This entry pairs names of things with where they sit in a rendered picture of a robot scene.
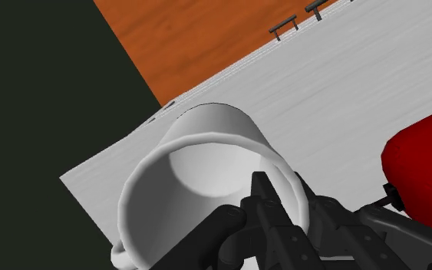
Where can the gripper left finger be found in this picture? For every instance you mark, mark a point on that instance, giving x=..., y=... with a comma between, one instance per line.
x=275, y=239

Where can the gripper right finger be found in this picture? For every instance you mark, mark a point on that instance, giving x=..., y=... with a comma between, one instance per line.
x=354, y=239

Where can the white mug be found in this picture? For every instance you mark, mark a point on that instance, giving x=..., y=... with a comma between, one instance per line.
x=155, y=194

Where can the white chest of drawers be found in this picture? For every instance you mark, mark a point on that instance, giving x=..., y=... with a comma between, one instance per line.
x=331, y=93

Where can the red rounded object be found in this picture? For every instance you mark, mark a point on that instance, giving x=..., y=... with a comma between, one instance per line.
x=425, y=164

